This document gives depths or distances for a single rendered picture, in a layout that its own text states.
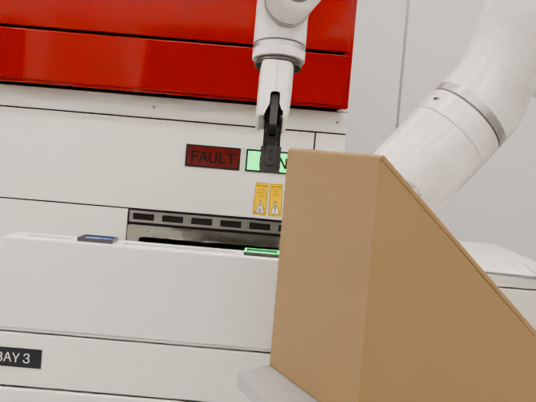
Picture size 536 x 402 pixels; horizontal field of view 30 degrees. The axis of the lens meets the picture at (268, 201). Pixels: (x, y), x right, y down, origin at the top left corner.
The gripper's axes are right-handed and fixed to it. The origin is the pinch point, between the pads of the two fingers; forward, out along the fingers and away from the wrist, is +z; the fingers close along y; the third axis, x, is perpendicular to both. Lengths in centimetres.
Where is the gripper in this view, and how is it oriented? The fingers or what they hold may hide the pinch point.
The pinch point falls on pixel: (269, 159)
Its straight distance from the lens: 157.2
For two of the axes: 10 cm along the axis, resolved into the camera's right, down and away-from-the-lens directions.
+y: 0.1, -1.6, -9.9
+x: 10.0, 0.8, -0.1
